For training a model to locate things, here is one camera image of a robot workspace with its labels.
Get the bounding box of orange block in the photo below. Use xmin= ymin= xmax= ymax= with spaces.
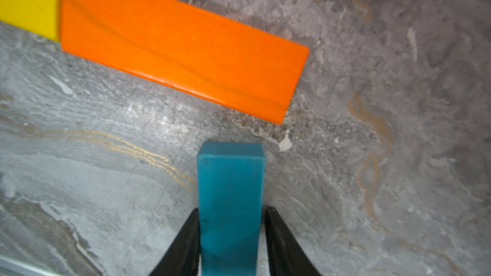
xmin=60 ymin=0 xmax=309 ymax=124

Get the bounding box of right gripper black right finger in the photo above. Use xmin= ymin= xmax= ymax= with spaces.
xmin=264 ymin=206 xmax=321 ymax=276

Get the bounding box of long yellow block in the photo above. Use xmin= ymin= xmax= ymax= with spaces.
xmin=1 ymin=0 xmax=60 ymax=41

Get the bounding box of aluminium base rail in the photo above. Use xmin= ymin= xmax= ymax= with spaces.
xmin=0 ymin=256 xmax=60 ymax=276

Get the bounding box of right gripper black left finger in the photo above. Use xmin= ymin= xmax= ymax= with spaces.
xmin=150 ymin=208 xmax=201 ymax=276

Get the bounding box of teal block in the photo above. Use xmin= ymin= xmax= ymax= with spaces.
xmin=197 ymin=141 xmax=266 ymax=275

